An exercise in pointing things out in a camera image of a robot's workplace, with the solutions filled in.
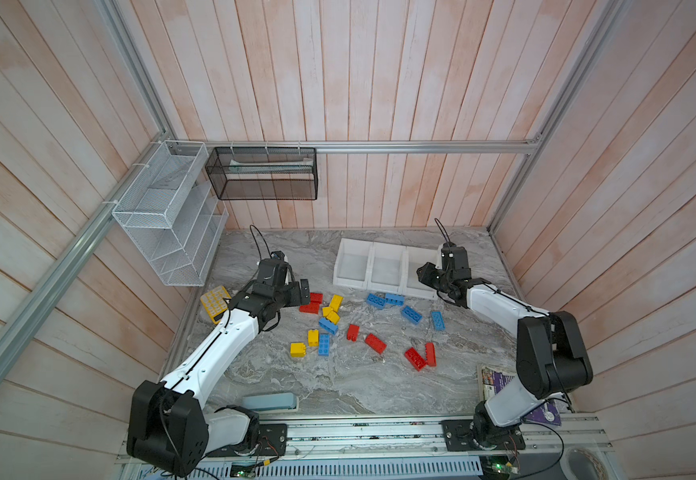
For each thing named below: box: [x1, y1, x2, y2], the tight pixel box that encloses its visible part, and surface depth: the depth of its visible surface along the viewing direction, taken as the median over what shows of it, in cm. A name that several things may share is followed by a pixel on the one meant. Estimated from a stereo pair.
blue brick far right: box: [432, 311, 446, 331], surface depth 97 cm
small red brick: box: [346, 324, 360, 342], surface depth 92 cm
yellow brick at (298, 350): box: [290, 342, 307, 358], surface depth 90 cm
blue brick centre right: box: [402, 305, 423, 325], surface depth 97 cm
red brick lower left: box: [299, 302, 320, 315], surface depth 97 cm
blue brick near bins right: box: [385, 293, 405, 306], surface depth 100 cm
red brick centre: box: [364, 333, 387, 354], surface depth 92 cm
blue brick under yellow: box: [318, 317, 339, 335], surface depth 94 cm
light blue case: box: [242, 393, 297, 411], surface depth 79 cm
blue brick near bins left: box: [366, 293, 386, 308], surface depth 100 cm
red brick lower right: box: [404, 347, 427, 371], surface depth 87 cm
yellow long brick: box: [330, 294, 344, 313], surface depth 100 cm
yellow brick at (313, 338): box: [307, 329, 319, 347], surface depth 90 cm
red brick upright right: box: [425, 342, 437, 367], surface depth 88 cm
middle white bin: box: [366, 242, 407, 294], surface depth 107 cm
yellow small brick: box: [322, 306, 340, 325], surface depth 95 cm
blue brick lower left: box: [318, 333, 331, 356], surface depth 90 cm
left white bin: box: [333, 238, 373, 289], surface depth 109 cm
